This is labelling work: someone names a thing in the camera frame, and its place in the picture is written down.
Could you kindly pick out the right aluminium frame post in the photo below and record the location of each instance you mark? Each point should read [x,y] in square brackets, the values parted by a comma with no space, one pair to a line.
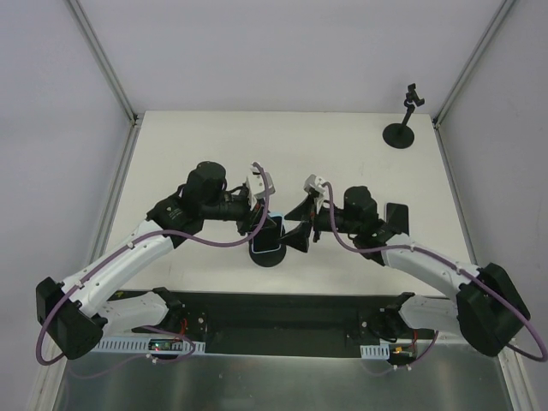
[491,31]

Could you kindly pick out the left white cable duct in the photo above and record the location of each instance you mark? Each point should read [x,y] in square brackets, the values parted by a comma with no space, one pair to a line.
[148,345]

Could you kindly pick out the left aluminium frame rail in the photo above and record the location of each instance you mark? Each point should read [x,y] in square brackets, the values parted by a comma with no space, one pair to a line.
[108,214]

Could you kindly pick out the aluminium frame rail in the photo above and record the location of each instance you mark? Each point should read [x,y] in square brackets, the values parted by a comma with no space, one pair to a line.
[108,214]
[456,195]

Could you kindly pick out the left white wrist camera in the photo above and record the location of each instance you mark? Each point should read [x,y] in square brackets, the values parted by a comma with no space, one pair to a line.
[258,184]

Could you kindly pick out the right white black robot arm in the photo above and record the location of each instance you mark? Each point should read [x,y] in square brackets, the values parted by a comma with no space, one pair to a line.
[480,304]

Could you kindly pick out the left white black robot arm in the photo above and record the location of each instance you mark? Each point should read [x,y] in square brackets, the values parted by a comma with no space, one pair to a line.
[75,314]

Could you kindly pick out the white cable duct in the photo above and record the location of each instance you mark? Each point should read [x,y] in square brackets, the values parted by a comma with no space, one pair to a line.
[148,345]
[375,352]

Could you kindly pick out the right aluminium frame rail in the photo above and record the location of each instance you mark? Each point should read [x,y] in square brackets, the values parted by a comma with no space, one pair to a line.
[456,195]

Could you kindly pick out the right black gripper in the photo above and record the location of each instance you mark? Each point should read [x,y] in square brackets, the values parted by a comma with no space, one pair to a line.
[313,221]

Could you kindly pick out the phone with light blue case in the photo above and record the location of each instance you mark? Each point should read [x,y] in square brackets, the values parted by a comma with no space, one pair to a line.
[267,241]

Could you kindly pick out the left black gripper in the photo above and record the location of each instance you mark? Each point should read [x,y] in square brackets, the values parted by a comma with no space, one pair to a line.
[250,215]

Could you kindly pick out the black phone stand far corner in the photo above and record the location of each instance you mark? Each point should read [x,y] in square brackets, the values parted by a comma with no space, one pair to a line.
[398,134]

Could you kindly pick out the aluminium frame post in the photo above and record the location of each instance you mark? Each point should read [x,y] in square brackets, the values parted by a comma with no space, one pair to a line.
[100,57]
[491,31]

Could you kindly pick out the phone with lilac case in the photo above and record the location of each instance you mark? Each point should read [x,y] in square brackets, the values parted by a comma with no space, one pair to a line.
[397,215]

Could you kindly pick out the left aluminium frame post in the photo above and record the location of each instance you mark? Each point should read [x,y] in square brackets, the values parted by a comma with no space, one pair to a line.
[100,57]

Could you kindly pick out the right white cable duct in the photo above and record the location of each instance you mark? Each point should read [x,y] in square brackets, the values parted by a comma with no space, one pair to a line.
[375,352]

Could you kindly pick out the black phone stand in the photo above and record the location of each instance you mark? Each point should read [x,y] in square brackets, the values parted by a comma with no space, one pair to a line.
[268,260]

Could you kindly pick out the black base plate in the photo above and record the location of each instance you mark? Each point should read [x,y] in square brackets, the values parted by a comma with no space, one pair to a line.
[329,326]

